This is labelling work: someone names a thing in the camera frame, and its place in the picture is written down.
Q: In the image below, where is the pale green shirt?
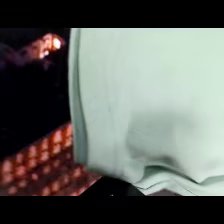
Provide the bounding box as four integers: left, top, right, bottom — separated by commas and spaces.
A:
68, 27, 224, 197

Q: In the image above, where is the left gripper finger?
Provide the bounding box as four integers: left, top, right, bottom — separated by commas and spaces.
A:
81, 175, 146, 197

